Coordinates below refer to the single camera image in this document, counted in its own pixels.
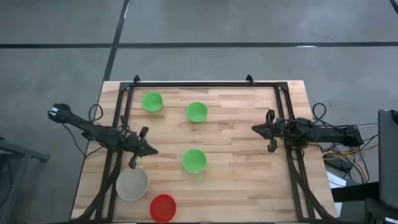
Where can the grey metal table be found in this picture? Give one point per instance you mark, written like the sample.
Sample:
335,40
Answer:
18,151

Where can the green plastic bowl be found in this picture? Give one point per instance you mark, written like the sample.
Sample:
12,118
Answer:
196,112
194,160
152,102

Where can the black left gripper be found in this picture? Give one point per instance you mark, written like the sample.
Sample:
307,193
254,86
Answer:
135,144

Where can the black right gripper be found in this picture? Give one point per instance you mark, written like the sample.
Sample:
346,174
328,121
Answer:
274,132

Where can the black metal table frame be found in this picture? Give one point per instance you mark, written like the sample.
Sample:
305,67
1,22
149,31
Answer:
202,84

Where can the black frame clamp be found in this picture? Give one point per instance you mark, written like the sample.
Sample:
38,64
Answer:
249,78
136,78

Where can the black flat case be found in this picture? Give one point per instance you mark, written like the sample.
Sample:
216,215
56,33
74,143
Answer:
388,155

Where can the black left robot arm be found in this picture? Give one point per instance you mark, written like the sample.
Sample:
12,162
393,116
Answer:
93,132

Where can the white paper sheet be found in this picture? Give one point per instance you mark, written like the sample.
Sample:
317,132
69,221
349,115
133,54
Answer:
336,183

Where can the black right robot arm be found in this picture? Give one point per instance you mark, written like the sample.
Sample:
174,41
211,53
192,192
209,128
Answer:
326,133

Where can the black power brick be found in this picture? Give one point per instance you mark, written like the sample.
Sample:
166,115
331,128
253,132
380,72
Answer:
339,164

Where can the large beige bowl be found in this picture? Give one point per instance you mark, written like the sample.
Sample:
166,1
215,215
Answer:
132,184

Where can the red plastic bowl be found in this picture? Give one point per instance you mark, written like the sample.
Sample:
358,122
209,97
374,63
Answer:
162,208

